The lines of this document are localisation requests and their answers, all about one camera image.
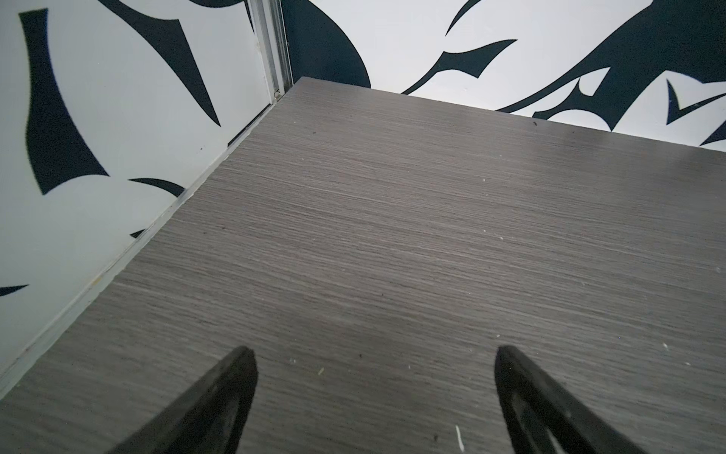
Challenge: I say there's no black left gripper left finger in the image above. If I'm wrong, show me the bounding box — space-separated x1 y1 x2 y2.
110 346 258 453

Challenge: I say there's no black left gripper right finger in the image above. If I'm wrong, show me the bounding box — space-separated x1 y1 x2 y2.
495 345 644 453

